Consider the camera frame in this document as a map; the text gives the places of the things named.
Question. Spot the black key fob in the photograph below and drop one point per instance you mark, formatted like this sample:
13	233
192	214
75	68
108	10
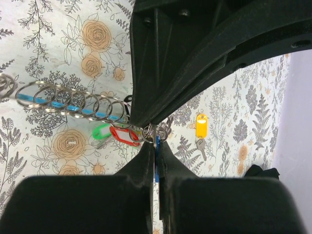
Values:
127	104

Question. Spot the black cloth with logo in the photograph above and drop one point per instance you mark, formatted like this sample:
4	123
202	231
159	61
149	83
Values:
257	171

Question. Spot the green key tag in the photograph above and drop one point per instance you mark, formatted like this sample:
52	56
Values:
101	132

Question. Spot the red key tag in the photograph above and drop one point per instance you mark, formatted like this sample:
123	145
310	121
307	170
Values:
126	136

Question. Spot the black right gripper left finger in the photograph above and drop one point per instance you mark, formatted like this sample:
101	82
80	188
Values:
85	204

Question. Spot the blue key tag with key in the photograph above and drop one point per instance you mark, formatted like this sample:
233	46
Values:
156	163

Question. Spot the floral patterned table mat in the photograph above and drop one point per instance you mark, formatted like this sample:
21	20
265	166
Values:
85	45

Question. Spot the steel key holder with rings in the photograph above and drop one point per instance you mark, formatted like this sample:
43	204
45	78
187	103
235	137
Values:
57	99

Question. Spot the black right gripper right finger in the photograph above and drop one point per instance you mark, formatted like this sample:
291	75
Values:
189	204

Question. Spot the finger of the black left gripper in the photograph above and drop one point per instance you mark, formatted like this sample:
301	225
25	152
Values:
166	40
261	30

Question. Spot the small yellow key tag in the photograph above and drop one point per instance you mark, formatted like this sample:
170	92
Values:
201	126

